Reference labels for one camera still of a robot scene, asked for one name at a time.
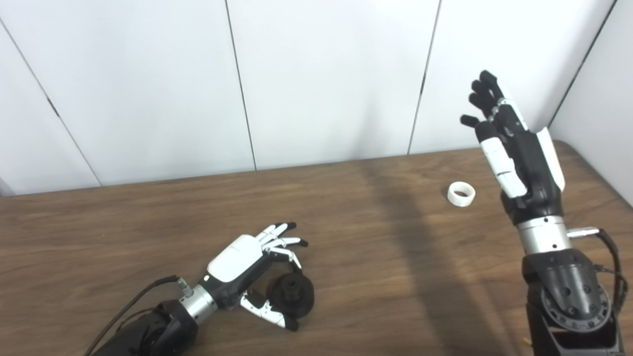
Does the white and black left hand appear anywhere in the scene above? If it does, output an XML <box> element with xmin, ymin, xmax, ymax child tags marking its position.
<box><xmin>200</xmin><ymin>222</ymin><xmax>309</xmax><ymax>332</ymax></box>

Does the white and black right hand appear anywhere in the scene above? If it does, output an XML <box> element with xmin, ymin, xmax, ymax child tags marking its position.
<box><xmin>460</xmin><ymin>70</ymin><xmax>566</xmax><ymax>226</ymax></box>

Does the round black plastic part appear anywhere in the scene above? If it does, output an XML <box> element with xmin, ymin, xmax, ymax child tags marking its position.
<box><xmin>267</xmin><ymin>272</ymin><xmax>315</xmax><ymax>319</ymax></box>

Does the white toothed plastic ring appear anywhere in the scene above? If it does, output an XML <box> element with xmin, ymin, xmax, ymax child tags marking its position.
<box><xmin>447</xmin><ymin>181</ymin><xmax>476</xmax><ymax>207</ymax></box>

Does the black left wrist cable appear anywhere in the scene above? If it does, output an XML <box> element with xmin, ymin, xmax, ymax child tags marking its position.
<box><xmin>91</xmin><ymin>275</ymin><xmax>193</xmax><ymax>356</ymax></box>

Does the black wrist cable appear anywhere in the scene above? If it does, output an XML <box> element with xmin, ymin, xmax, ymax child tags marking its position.
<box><xmin>567</xmin><ymin>226</ymin><xmax>629</xmax><ymax>317</ymax></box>
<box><xmin>91</xmin><ymin>275</ymin><xmax>193</xmax><ymax>356</ymax></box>

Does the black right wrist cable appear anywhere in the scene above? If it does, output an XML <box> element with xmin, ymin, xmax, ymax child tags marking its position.
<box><xmin>567</xmin><ymin>226</ymin><xmax>629</xmax><ymax>317</ymax></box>

